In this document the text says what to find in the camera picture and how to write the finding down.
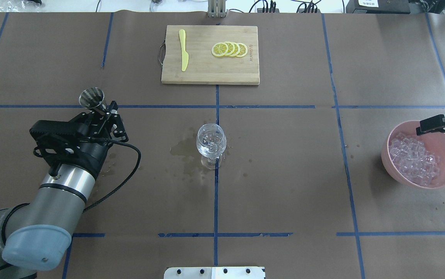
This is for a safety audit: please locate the steel jigger cup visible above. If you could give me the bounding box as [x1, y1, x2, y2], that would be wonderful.
[78, 87, 110, 116]

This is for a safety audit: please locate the black electronics box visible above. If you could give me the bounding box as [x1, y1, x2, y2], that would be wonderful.
[345, 0, 410, 14]

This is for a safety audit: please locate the yellow plastic knife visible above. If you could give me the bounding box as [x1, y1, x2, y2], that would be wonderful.
[179, 29, 190, 71]

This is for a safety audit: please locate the clear ice cubes pile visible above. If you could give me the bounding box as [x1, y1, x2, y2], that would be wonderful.
[388, 133, 440, 187]

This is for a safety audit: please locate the lemon slice stack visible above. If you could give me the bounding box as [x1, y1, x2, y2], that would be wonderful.
[211, 41, 249, 58]

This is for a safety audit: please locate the bamboo cutting board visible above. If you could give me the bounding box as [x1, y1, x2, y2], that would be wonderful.
[162, 25, 261, 86]

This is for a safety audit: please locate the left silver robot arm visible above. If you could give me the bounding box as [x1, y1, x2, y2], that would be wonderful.
[0, 101, 128, 279]

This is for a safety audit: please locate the clear wine glass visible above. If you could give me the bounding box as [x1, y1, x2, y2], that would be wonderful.
[196, 123, 227, 170]

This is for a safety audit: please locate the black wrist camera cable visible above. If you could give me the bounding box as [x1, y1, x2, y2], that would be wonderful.
[83, 140, 141, 213]

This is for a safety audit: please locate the aluminium frame post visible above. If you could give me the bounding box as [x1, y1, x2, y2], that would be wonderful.
[208, 0, 227, 18]

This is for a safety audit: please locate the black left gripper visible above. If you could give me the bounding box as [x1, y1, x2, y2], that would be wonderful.
[29, 102, 129, 155]

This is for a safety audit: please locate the pink plastic bowl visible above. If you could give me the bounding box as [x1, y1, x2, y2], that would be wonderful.
[381, 120, 445, 189]

